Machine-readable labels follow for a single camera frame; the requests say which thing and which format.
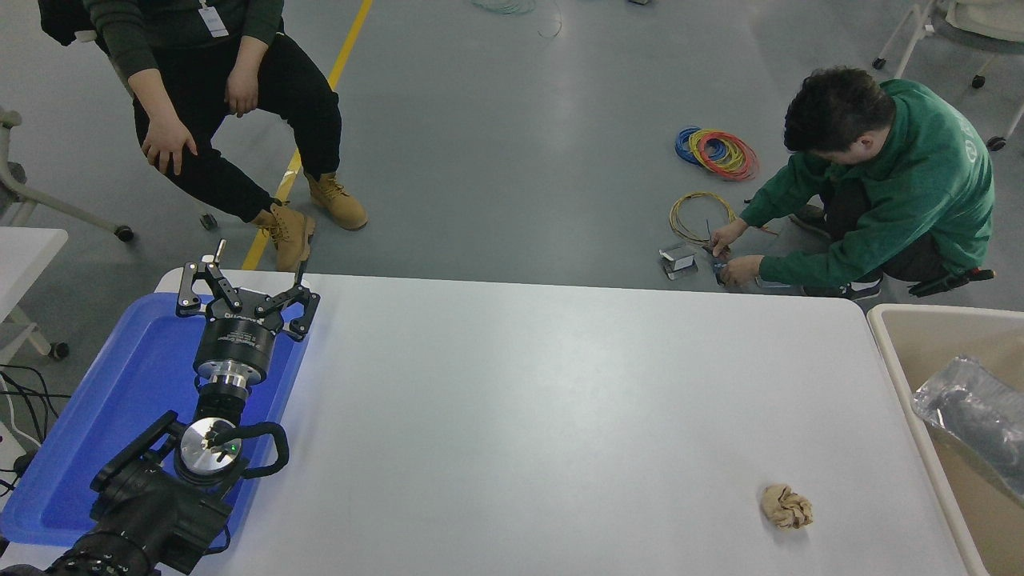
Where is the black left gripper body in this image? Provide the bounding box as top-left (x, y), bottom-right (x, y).
top-left (194, 292), bottom-right (284, 383)

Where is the silver foil tray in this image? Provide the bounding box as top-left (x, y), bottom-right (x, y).
top-left (911, 356), bottom-right (1024, 503)

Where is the seated person's right hand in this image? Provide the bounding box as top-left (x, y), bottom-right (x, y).
top-left (141, 112), bottom-right (198, 177)

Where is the seated person's left hand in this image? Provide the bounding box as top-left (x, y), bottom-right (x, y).
top-left (223, 68), bottom-right (262, 119)

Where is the crouching person's right hand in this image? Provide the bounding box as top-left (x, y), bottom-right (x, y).
top-left (709, 219), bottom-right (750, 258)

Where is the crouching person's left hand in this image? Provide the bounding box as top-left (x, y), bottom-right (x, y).
top-left (719, 254), bottom-right (766, 288)

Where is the blue plastic tray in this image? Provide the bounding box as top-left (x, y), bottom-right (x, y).
top-left (0, 292), bottom-right (311, 549)

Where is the grey wheeled chair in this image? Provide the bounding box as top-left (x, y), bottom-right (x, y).
top-left (0, 108), bottom-right (134, 242)

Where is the white side table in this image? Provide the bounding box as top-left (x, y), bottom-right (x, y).
top-left (0, 226), bottom-right (70, 361)

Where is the seated person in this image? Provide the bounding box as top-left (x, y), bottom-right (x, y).
top-left (82, 0), bottom-right (370, 274)

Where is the black garment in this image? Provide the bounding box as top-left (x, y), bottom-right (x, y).
top-left (38, 0), bottom-right (98, 46)

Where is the silver metal box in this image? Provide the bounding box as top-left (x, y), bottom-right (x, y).
top-left (658, 242), bottom-right (698, 281)

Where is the crumpled tan paper ball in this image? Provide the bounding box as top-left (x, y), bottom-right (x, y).
top-left (760, 483), bottom-right (814, 530)

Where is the crouching person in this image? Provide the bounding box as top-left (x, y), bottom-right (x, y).
top-left (709, 66), bottom-right (995, 302)

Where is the black hand tool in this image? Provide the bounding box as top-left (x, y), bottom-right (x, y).
top-left (908, 267), bottom-right (996, 298)

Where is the large pale bin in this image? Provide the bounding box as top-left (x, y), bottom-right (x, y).
top-left (868, 304), bottom-right (1024, 576)

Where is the white wheeled chair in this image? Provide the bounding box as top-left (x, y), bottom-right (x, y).
top-left (870, 0), bottom-right (1024, 151)

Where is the black cable bundle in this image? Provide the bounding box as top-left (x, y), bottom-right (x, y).
top-left (0, 364), bottom-right (73, 497)

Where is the yellow wire coil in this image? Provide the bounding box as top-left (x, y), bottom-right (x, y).
top-left (669, 190), bottom-right (738, 246)
top-left (690, 130), bottom-right (745, 174)

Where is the blue wire coil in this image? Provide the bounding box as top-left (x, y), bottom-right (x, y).
top-left (674, 126), bottom-right (725, 166)

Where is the red wire coil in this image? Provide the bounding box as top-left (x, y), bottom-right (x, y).
top-left (688, 130), bottom-right (759, 182)

